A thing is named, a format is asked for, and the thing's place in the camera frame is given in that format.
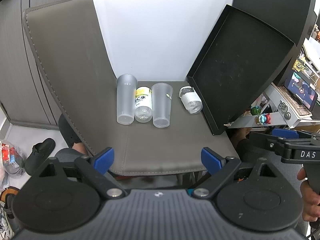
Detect white desk shelf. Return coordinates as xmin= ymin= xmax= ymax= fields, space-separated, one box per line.
xmin=227 ymin=82 xmax=320 ymax=130

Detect white sneaker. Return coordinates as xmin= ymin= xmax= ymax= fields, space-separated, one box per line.
xmin=0 ymin=200 xmax=16 ymax=240

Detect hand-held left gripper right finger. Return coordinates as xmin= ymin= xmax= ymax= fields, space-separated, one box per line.
xmin=191 ymin=147 xmax=285 ymax=200

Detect plastic bag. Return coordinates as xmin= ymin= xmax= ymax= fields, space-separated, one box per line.
xmin=0 ymin=139 xmax=26 ymax=189

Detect grey cabinet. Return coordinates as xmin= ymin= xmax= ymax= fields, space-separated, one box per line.
xmin=0 ymin=0 xmax=87 ymax=131

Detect person's leg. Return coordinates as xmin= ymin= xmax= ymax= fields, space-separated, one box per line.
xmin=58 ymin=113 xmax=88 ymax=155

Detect person's right hand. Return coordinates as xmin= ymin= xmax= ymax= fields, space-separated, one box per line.
xmin=297 ymin=167 xmax=320 ymax=222

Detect yellow label plastic bottle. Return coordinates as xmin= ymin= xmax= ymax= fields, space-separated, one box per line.
xmin=134 ymin=86 xmax=153 ymax=123

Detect black tray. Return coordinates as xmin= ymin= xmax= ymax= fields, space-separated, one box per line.
xmin=186 ymin=4 xmax=297 ymax=136

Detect colourful toy figures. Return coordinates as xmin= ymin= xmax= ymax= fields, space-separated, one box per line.
xmin=254 ymin=113 xmax=273 ymax=126

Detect black shoe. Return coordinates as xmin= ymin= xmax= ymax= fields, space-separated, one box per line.
xmin=24 ymin=138 xmax=56 ymax=176

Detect white label plastic bottle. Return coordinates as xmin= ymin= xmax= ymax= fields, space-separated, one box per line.
xmin=179 ymin=86 xmax=203 ymax=115

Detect clear plastic cup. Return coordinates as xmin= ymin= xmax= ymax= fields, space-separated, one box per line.
xmin=150 ymin=83 xmax=174 ymax=128

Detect smartphone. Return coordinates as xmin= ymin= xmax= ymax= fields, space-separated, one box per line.
xmin=284 ymin=71 xmax=319 ymax=111

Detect grey leather chair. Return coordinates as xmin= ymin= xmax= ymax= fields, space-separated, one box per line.
xmin=22 ymin=0 xmax=241 ymax=177

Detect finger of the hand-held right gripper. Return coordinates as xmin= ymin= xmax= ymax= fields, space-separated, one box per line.
xmin=249 ymin=131 xmax=293 ymax=156
xmin=271 ymin=128 xmax=300 ymax=139

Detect frosted plastic cup with print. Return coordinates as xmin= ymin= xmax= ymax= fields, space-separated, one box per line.
xmin=116 ymin=74 xmax=138 ymax=125

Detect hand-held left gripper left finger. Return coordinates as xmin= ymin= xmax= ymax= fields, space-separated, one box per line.
xmin=32 ymin=147 xmax=128 ymax=200

